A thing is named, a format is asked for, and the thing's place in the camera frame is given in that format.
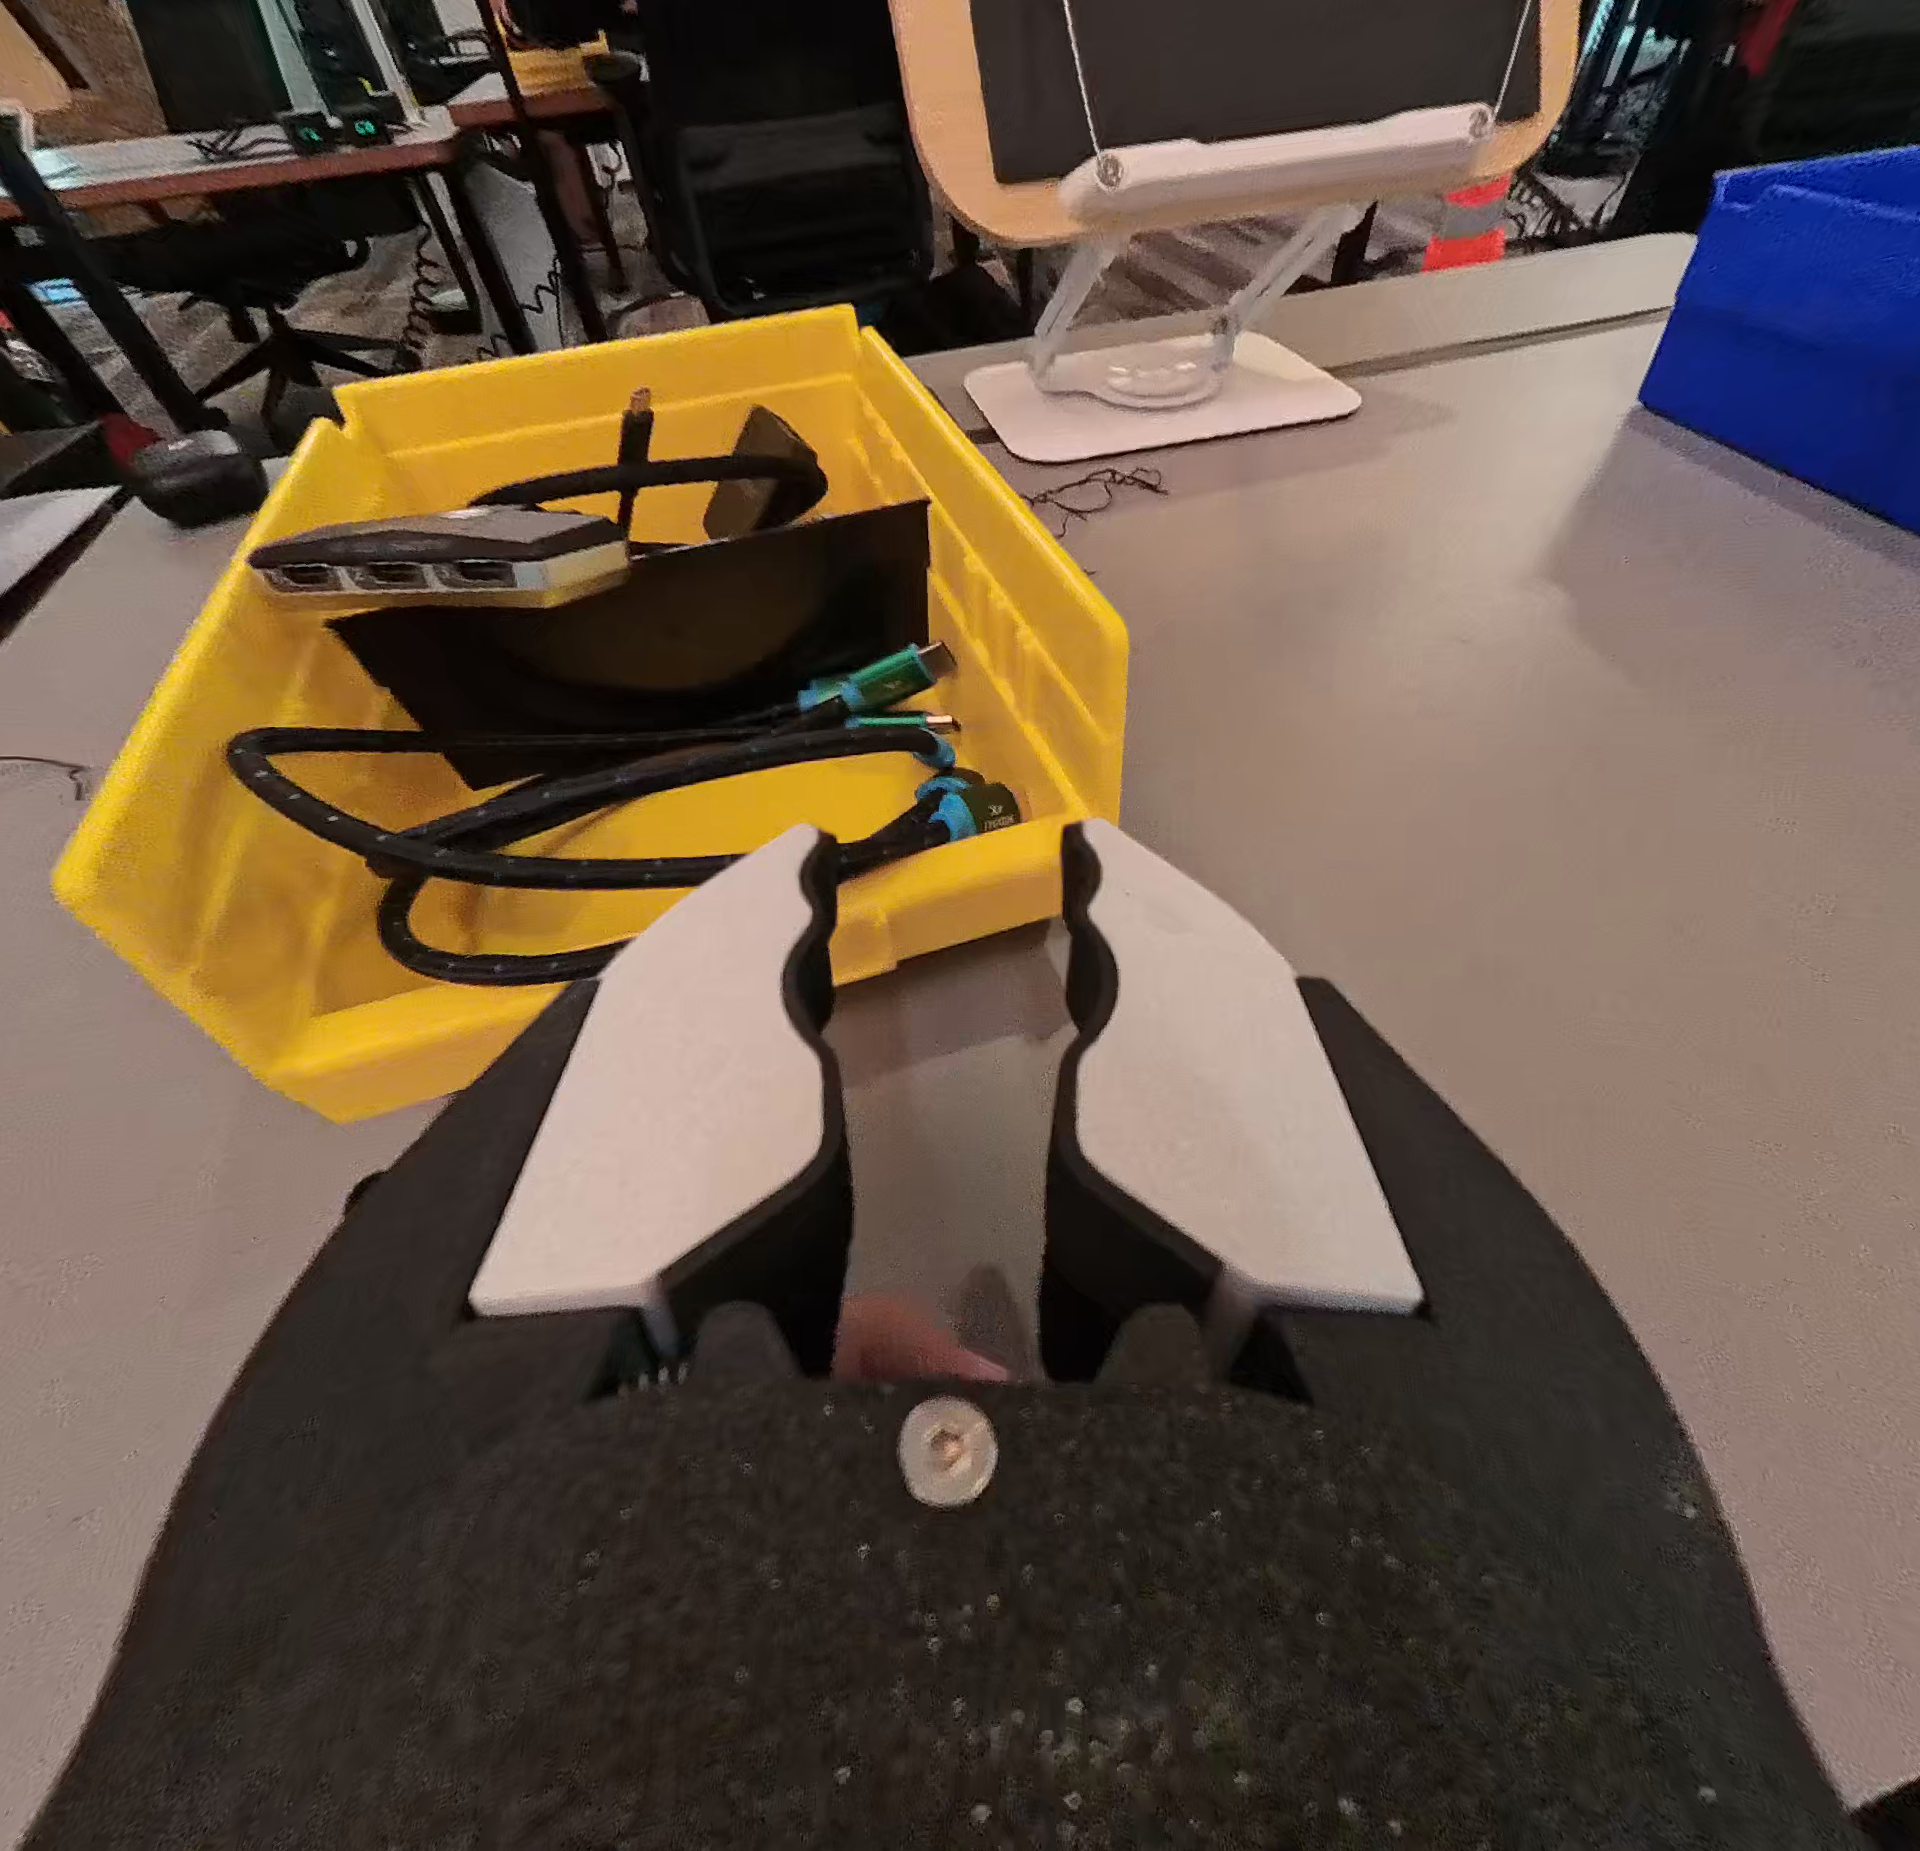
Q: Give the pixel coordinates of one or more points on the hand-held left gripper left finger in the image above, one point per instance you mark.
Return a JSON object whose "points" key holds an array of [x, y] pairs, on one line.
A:
{"points": [[675, 1115]]}

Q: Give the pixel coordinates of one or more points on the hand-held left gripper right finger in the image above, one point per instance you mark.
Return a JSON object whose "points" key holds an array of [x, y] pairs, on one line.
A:
{"points": [[1231, 1115]]}

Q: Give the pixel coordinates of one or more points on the yellow plastic bin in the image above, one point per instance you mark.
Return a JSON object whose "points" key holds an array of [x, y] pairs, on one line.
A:
{"points": [[225, 905]]}

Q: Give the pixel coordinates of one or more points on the black hdmi switch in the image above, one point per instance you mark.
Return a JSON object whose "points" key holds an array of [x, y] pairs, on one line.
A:
{"points": [[434, 548]]}

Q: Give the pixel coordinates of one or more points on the black bin divider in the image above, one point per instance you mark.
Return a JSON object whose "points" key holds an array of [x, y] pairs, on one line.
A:
{"points": [[675, 635]]}

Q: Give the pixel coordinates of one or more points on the tangled black thread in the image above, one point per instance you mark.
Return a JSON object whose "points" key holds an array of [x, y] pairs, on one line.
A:
{"points": [[1096, 490]]}

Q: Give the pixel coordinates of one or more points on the black adapter block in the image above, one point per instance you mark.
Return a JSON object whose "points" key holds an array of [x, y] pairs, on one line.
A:
{"points": [[766, 472]]}

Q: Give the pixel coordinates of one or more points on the orange traffic cone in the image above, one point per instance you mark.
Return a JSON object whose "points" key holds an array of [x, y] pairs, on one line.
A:
{"points": [[1465, 222]]}

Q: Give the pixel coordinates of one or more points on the black office chair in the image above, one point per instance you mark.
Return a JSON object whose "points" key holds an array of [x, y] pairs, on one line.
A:
{"points": [[794, 156]]}

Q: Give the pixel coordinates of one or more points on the blue plastic bin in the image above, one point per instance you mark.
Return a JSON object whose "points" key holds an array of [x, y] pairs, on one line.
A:
{"points": [[1798, 320]]}

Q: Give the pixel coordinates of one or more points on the brown wooden desk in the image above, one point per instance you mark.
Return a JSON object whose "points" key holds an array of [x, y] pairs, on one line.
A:
{"points": [[225, 156]]}

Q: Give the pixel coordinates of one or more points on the wooden-framed black book stand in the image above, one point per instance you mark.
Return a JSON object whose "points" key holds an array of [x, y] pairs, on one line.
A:
{"points": [[1246, 36]]}

